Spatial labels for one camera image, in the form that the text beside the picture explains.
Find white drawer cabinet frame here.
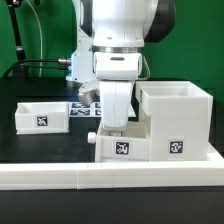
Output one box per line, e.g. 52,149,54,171
135,81,213,161

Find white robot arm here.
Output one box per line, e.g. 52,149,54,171
66,0,176,135

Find white front drawer box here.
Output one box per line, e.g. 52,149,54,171
88,121,150,162

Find black cables at base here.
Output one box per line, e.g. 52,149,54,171
2,57,73,79

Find white marker tag plate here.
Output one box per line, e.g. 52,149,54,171
68,101,137,118

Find white L-shaped boundary fence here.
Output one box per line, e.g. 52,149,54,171
0,146,224,190

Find white rear drawer box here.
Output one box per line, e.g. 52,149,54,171
15,102,69,134

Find black camera stand pole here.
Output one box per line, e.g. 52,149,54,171
4,0,30,80

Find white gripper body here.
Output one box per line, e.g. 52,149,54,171
78,52,142,131

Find white drawer box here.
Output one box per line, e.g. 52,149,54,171
88,121,150,162
15,102,69,134

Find grey hanging cable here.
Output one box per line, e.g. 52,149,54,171
25,0,45,78

